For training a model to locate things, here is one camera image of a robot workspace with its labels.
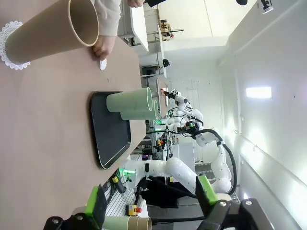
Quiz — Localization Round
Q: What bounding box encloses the green black left gripper finger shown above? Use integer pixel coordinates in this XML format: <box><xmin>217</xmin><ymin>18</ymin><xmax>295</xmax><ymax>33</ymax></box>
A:
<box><xmin>44</xmin><ymin>184</ymin><xmax>108</xmax><ymax>230</ymax></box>

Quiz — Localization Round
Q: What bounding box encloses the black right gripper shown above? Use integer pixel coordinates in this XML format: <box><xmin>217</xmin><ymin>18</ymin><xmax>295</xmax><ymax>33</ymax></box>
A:
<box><xmin>184</xmin><ymin>121</ymin><xmax>275</xmax><ymax>230</ymax></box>

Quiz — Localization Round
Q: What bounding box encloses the pale green plastic cup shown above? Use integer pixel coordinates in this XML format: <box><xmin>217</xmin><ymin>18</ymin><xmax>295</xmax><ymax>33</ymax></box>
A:
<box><xmin>106</xmin><ymin>87</ymin><xmax>154</xmax><ymax>113</ymax></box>
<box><xmin>102</xmin><ymin>215</ymin><xmax>131</xmax><ymax>230</ymax></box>
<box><xmin>120</xmin><ymin>100</ymin><xmax>159</xmax><ymax>120</ymax></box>

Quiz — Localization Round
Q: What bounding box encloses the person's right hand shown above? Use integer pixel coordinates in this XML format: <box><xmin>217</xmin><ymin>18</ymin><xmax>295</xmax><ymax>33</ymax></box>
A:
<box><xmin>91</xmin><ymin>35</ymin><xmax>115</xmax><ymax>59</ymax></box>

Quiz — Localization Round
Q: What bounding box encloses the yellow emergency stop button box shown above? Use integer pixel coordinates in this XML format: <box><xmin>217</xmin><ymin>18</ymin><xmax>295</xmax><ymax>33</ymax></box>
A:
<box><xmin>126</xmin><ymin>204</ymin><xmax>142</xmax><ymax>216</ymax></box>

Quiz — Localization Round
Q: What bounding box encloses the black cloth cover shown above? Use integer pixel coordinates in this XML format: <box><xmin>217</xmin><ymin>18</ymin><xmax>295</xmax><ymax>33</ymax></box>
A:
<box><xmin>138</xmin><ymin>176</ymin><xmax>200</xmax><ymax>209</ymax></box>

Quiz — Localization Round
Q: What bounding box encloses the black plastic serving tray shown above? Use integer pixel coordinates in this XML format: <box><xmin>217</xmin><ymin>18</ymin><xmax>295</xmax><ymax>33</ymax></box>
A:
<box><xmin>90</xmin><ymin>91</ymin><xmax>132</xmax><ymax>170</ymax></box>

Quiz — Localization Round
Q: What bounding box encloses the rectangular ceiling light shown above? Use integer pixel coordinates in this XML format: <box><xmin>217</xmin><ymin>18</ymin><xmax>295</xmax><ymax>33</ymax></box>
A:
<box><xmin>245</xmin><ymin>87</ymin><xmax>272</xmax><ymax>99</ymax></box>

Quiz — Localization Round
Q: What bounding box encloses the white background table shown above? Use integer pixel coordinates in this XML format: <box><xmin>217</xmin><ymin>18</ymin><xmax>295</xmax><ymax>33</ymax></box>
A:
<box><xmin>156</xmin><ymin>23</ymin><xmax>166</xmax><ymax>79</ymax></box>

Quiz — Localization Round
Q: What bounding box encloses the white table with grey legs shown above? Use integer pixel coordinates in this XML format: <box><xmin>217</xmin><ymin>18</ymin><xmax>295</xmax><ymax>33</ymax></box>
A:
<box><xmin>130</xmin><ymin>4</ymin><xmax>150</xmax><ymax>52</ymax></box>

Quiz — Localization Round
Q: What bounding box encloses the black robot cable hose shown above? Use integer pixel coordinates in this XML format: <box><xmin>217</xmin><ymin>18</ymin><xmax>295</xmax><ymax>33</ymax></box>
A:
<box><xmin>199</xmin><ymin>128</ymin><xmax>238</xmax><ymax>195</ymax></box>

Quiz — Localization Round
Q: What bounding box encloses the black overhead camera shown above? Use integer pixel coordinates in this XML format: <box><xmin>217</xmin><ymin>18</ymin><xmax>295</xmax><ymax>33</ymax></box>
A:
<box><xmin>260</xmin><ymin>0</ymin><xmax>274</xmax><ymax>14</ymax></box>

